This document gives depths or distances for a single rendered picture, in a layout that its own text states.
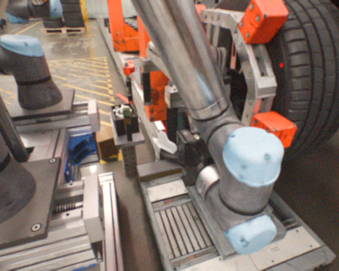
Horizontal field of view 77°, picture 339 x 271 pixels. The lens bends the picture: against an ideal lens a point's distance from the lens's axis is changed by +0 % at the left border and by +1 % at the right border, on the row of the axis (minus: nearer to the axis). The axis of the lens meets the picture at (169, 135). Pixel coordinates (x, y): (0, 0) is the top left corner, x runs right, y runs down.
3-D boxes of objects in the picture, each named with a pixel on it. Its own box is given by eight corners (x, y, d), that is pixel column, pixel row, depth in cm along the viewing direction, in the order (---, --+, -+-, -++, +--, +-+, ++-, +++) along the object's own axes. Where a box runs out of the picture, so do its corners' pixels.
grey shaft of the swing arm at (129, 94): (133, 107, 251) (129, 63, 223) (129, 107, 250) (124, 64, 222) (132, 104, 258) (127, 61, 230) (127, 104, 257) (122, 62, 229)
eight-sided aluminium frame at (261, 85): (248, 185, 79) (298, 18, 48) (233, 189, 77) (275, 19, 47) (190, 117, 121) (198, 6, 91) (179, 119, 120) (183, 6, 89)
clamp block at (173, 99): (199, 104, 62) (200, 87, 59) (169, 109, 59) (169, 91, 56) (192, 98, 66) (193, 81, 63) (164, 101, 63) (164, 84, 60)
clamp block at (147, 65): (164, 70, 88) (164, 57, 85) (143, 72, 86) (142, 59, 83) (161, 67, 92) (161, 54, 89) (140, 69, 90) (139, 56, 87)
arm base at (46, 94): (14, 112, 75) (2, 85, 70) (25, 95, 87) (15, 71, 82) (60, 106, 79) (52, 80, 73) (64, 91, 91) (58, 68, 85)
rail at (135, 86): (170, 152, 159) (170, 128, 147) (158, 155, 157) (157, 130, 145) (123, 65, 354) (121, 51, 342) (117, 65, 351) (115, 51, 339)
